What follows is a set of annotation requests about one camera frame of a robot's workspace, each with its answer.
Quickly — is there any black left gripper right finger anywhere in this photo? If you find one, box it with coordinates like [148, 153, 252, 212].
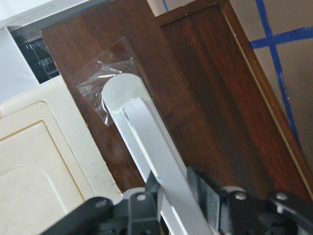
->
[187, 166, 224, 229]

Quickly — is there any dark wooden drawer cabinet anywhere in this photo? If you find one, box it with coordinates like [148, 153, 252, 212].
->
[156, 0, 313, 200]

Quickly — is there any cream plastic storage box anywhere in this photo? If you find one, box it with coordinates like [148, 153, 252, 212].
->
[0, 76, 122, 235]

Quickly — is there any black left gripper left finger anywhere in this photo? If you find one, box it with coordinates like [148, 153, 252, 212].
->
[145, 172, 163, 218]

